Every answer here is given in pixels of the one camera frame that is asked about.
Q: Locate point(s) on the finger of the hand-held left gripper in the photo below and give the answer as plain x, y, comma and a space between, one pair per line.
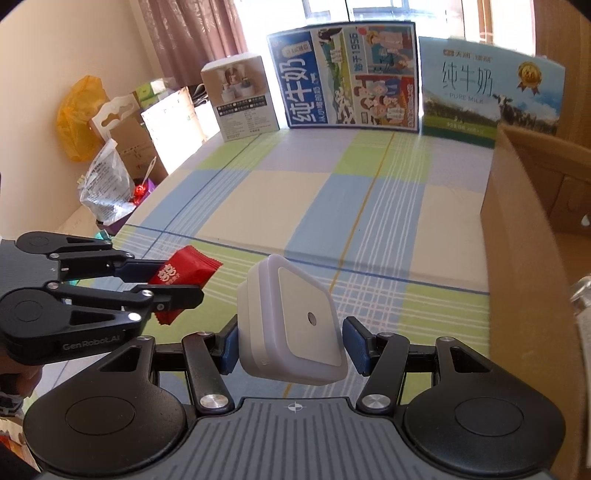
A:
180, 296
136, 270

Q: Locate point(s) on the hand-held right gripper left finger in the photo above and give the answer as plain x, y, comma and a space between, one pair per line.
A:
227, 346

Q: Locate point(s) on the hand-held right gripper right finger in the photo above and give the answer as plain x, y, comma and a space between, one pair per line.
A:
356, 344

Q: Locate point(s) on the red candy packet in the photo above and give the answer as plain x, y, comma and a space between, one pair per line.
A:
189, 265

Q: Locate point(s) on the white square night light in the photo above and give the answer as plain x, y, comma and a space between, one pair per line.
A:
295, 323

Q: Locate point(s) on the brown cardboard box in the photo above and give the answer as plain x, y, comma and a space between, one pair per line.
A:
531, 258

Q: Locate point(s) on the desktop with checked tablecloth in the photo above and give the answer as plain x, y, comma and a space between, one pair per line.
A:
286, 194

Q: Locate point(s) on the person's left hand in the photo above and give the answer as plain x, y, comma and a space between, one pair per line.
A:
18, 376

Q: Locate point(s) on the purple box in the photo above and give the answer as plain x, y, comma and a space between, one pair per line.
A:
138, 210

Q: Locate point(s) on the red ornament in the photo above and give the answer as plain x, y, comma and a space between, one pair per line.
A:
141, 193

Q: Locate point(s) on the white printed plastic bag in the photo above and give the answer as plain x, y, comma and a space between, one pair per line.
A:
108, 184

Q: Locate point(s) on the brown storage carton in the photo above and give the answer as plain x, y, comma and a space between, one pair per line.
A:
136, 152

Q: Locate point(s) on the white paper bag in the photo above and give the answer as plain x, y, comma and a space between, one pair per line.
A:
175, 129

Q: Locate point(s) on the yellow plastic bag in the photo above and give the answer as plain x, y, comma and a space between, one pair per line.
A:
81, 120

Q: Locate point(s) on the green tissue packs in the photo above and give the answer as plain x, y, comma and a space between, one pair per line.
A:
154, 91

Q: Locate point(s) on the white product box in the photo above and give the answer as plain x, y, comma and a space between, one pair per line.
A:
242, 101

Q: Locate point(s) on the clear plastic bag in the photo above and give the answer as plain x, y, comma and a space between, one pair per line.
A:
582, 300

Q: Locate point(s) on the pink curtain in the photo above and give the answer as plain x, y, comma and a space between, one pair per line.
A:
194, 37

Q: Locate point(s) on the pale blue milk carton box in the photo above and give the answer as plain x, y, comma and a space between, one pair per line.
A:
485, 92

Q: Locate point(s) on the window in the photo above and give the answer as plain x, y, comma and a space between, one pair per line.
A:
392, 11

